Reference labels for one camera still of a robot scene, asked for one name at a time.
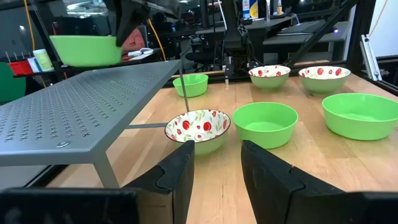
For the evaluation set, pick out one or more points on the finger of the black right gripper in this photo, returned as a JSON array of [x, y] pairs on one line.
[[129, 18]]

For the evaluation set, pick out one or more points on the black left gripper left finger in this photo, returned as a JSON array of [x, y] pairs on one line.
[[177, 186]]

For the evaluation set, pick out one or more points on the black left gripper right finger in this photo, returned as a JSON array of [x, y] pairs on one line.
[[267, 186]]

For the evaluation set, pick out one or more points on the plain green plastic bowl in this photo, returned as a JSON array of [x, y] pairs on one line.
[[265, 124], [84, 51], [360, 116], [190, 86]]

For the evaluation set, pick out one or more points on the floral bowl green outside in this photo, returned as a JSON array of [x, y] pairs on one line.
[[199, 124], [269, 80], [324, 83]]

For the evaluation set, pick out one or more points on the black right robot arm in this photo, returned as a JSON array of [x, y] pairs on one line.
[[234, 31]]

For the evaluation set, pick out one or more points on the person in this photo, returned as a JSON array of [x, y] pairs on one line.
[[133, 40]]

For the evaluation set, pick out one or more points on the white papers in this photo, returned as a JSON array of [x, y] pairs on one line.
[[140, 53]]

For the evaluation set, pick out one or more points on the grey perforated metal shelf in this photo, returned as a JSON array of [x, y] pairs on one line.
[[77, 109]]

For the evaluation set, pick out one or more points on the white blue pack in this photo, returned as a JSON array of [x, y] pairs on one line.
[[32, 64]]

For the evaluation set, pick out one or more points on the red container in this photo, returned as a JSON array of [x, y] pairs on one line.
[[20, 67]]

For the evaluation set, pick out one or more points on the dark grey desk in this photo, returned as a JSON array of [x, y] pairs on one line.
[[304, 37]]

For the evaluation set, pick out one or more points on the silver aluminium profile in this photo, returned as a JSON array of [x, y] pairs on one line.
[[370, 57]]

